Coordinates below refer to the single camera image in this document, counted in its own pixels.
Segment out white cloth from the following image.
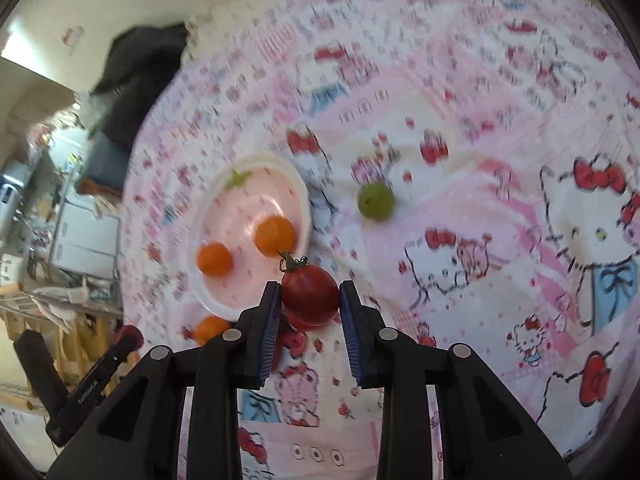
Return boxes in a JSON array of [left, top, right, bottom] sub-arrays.
[[30, 285, 121, 333]]

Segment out wooden shelf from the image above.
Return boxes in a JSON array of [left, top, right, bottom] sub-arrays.
[[0, 305, 141, 411]]

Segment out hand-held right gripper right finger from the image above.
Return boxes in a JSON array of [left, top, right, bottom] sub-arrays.
[[339, 280, 576, 480]]

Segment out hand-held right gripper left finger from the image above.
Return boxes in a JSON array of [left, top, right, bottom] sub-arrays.
[[45, 281, 283, 480]]

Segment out blue-grey cushion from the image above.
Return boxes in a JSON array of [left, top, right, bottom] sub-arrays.
[[75, 135, 132, 196]]

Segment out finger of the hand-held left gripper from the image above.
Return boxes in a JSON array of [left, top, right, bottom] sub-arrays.
[[105, 342, 141, 378]]

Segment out red wall sticker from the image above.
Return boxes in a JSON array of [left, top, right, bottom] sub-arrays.
[[61, 26, 86, 51]]

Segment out small orange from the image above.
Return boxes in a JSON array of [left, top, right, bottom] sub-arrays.
[[192, 315, 232, 346], [254, 215, 297, 257], [196, 242, 233, 277]]

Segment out dark jacket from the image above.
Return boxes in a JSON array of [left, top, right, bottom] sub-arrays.
[[89, 22, 190, 153]]

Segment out silver appliance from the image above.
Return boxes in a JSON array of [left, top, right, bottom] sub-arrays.
[[0, 162, 36, 221]]

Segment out green grape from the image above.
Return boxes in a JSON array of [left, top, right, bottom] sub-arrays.
[[357, 182, 396, 222]]

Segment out pink cartoon printed blanket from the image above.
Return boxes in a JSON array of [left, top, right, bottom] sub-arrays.
[[120, 0, 640, 480]]

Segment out pink and white plate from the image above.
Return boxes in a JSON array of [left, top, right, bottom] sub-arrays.
[[185, 154, 313, 322]]

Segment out red cherry tomato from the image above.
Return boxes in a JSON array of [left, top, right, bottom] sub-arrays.
[[277, 251, 341, 331]]

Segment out white cabinet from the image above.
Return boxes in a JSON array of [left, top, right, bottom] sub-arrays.
[[50, 192, 121, 281]]

